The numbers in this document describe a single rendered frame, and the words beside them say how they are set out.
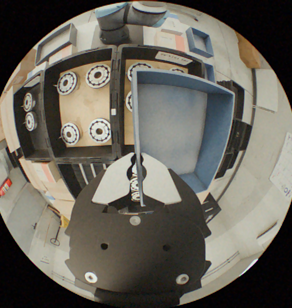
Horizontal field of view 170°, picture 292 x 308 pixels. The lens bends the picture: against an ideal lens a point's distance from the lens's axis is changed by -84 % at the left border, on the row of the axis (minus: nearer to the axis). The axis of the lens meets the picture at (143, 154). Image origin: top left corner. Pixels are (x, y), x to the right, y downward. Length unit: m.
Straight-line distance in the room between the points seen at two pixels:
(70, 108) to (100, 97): 0.15
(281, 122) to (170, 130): 2.88
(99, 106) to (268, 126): 3.06
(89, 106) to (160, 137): 0.33
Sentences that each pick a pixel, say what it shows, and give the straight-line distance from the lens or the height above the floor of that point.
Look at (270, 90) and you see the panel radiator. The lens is 3.03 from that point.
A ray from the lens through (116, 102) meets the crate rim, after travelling 0.30.
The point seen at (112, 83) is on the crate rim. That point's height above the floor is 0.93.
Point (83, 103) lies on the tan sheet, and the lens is 0.45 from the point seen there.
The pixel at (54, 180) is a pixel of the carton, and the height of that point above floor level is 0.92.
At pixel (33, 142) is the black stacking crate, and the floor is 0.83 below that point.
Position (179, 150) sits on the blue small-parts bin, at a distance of 0.21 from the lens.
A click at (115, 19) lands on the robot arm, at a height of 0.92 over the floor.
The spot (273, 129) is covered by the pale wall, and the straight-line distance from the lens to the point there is 2.96.
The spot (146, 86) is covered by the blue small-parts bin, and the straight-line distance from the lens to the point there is 0.17.
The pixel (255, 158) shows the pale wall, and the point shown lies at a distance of 3.12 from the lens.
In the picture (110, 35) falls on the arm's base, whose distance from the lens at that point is 0.57.
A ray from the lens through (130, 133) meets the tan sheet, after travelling 0.42.
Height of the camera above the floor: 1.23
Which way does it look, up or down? 60 degrees down
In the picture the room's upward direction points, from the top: 165 degrees clockwise
